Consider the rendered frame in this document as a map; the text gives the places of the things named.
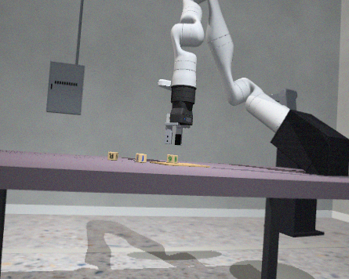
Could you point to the tan letter block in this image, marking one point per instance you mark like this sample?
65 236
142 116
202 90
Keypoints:
141 158
112 156
172 158

